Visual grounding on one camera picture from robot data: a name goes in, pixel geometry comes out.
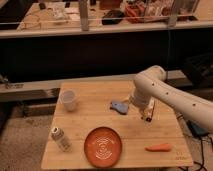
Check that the white plastic cup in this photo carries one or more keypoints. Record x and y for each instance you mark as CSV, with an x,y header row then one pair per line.
x,y
68,99

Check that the black bag on bench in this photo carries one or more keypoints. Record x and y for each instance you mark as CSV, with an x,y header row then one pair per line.
x,y
112,17

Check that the orange carrot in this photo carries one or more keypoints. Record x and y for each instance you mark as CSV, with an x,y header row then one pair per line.
x,y
159,148

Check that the orange round plate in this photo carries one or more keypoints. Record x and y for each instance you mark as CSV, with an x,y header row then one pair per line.
x,y
103,147

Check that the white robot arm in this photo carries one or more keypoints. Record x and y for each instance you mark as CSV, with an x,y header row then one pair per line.
x,y
151,83

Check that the black power adapter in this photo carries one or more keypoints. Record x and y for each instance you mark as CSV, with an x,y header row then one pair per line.
x,y
196,130

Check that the black rectangular box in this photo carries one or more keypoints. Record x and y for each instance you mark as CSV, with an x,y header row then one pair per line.
x,y
151,104

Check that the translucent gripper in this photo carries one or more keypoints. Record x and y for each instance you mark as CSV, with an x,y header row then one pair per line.
x,y
143,110

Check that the white spice bottle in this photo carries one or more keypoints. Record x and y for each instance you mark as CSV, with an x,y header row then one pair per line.
x,y
61,139

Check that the orange tool on bench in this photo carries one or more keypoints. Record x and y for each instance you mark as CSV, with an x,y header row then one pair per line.
x,y
134,13

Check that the blue toy fish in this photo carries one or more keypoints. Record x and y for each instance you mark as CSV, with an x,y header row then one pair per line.
x,y
120,107

